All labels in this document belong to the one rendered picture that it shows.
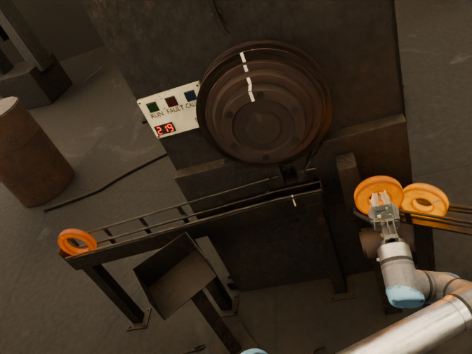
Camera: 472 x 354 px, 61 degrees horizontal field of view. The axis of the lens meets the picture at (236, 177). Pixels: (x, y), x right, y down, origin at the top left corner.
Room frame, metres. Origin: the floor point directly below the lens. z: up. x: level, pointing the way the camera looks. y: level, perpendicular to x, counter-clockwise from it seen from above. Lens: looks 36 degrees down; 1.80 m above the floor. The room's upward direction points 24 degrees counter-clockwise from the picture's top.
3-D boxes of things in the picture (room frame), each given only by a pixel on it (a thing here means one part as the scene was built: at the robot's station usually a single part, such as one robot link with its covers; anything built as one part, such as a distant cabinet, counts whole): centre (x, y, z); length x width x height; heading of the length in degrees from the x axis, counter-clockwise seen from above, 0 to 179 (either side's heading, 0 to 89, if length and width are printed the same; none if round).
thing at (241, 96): (1.15, -0.16, 1.11); 0.28 x 0.06 x 0.28; 72
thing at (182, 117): (1.45, 0.10, 1.15); 0.26 x 0.02 x 0.18; 72
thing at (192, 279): (1.15, 0.38, 0.36); 0.26 x 0.20 x 0.72; 107
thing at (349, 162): (1.18, -0.41, 0.68); 0.11 x 0.08 x 0.24; 162
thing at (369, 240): (1.01, -0.46, 0.27); 0.22 x 0.13 x 0.53; 72
